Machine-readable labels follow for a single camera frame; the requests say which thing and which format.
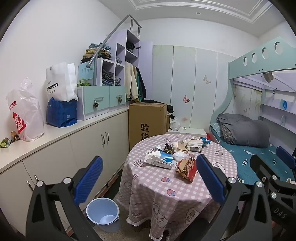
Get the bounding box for teal bunk bed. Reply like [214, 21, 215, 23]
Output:
[208, 36, 296, 186]

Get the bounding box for white red plastic bag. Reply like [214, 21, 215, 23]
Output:
[6, 77, 45, 142]

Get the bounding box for white paper bag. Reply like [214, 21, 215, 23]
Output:
[46, 62, 79, 102]

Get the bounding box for small white plastic bag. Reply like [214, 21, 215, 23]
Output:
[169, 116, 181, 131]

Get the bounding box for blue plastic trash bin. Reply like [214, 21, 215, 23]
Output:
[86, 198, 121, 233]

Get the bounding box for black cloth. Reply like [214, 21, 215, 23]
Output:
[143, 100, 174, 114]

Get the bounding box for small teal drawer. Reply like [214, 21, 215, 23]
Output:
[109, 85, 126, 108]

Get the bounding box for folded jeans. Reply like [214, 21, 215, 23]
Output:
[102, 72, 115, 86]

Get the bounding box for white low platform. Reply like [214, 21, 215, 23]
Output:
[168, 128, 208, 138]

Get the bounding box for pile of folded clothes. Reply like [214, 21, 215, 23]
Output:
[81, 43, 113, 63]

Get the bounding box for white wardrobe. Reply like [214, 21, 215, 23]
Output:
[151, 44, 237, 131]

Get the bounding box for teal printed bed sheet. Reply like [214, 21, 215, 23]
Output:
[209, 123, 296, 184]

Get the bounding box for red snack bag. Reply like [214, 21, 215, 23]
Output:
[175, 156, 198, 183]

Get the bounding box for grey metal handrail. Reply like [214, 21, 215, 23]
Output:
[88, 14, 142, 86]

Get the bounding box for large teal drawer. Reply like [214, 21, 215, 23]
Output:
[82, 87, 110, 115]

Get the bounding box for teal storage box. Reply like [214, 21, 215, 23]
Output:
[78, 62, 97, 87]

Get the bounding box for cream jacket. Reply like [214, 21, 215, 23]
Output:
[125, 61, 139, 101]

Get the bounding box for blue patterned bag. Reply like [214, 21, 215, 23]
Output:
[46, 97, 78, 128]

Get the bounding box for blue white package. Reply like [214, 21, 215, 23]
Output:
[144, 148, 174, 169]

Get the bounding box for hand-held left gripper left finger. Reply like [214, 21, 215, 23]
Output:
[25, 156, 104, 241]

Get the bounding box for lilac stair cabinet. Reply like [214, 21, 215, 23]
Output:
[76, 29, 153, 121]

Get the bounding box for grey duvet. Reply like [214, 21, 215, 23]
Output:
[217, 113, 270, 148]

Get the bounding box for low white cabinet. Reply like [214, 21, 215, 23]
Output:
[0, 108, 130, 209]

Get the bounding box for dark jacket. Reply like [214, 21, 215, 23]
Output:
[140, 67, 147, 100]

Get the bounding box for pink checked tablecloth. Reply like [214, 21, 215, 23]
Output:
[119, 134, 238, 237]

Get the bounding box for cardboard box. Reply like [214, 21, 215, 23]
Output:
[129, 103, 170, 152]

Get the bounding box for green jacket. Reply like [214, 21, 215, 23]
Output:
[135, 66, 143, 102]

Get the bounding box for white crumpled tissue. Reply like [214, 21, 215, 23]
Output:
[172, 151, 185, 162]

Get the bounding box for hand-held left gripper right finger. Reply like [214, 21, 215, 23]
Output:
[183, 154, 274, 241]

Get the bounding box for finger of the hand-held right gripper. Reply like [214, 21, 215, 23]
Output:
[276, 146, 296, 171]
[250, 154, 279, 187]

